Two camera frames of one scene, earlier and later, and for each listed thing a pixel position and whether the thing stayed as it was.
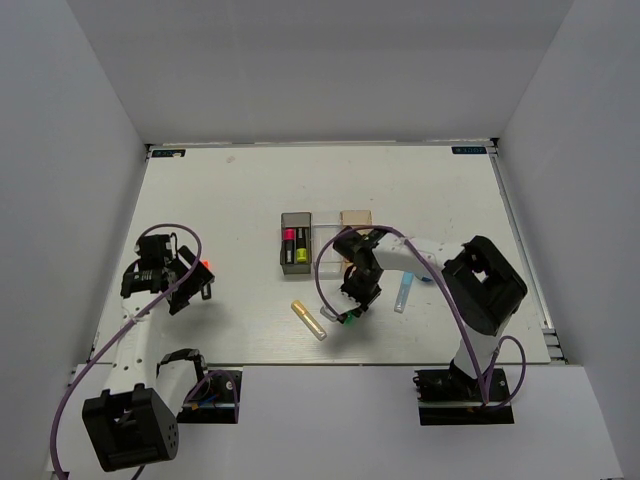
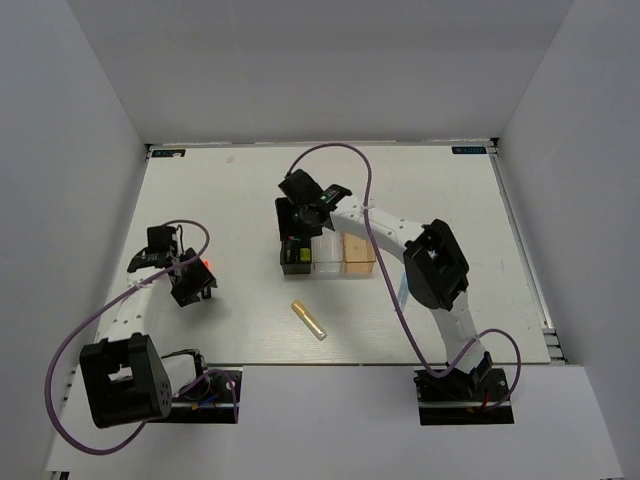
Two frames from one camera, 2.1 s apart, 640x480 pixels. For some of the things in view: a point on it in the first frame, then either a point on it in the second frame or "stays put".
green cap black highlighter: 351,320 to 292,249
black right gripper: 363,302 to 284,209
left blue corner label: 168,153 stays put
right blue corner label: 469,150 stays put
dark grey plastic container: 296,243 stays put
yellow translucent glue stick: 310,322 stays put
